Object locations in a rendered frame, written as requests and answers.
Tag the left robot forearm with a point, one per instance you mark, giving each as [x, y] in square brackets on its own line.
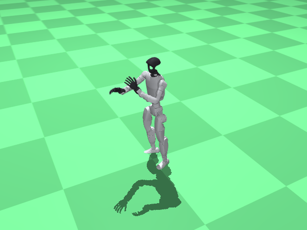
[147, 97]

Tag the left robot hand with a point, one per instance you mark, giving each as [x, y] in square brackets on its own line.
[133, 85]

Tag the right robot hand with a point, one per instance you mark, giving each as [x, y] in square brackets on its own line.
[119, 90]

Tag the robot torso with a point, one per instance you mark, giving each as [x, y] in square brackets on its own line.
[151, 85]

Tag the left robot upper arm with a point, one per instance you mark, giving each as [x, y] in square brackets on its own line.
[161, 86]

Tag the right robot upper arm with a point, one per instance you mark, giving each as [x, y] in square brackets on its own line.
[141, 78]

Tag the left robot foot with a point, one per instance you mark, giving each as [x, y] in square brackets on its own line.
[162, 164]

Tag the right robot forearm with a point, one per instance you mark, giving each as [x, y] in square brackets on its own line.
[127, 88]

